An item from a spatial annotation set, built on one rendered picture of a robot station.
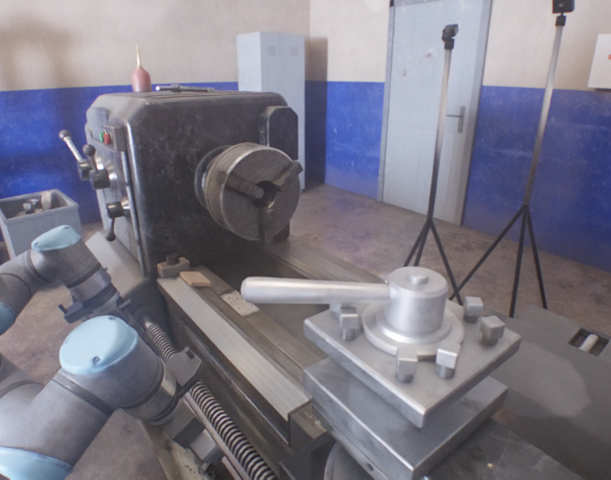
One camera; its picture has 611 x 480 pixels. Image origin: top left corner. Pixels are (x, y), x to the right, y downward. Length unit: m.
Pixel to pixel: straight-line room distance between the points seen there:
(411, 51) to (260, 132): 3.30
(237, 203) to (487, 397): 0.73
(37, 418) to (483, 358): 0.50
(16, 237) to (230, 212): 2.28
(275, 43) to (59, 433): 4.38
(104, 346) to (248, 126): 0.84
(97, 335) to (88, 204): 3.99
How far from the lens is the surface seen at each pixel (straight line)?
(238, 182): 0.97
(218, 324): 0.96
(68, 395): 0.57
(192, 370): 0.69
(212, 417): 0.90
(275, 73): 4.63
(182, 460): 1.27
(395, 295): 0.39
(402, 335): 0.40
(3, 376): 0.66
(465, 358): 0.41
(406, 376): 0.36
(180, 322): 1.14
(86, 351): 0.57
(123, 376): 0.58
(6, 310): 0.91
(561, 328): 1.03
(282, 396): 0.77
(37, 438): 0.57
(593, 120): 3.66
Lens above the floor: 1.38
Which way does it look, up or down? 23 degrees down
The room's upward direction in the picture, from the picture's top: straight up
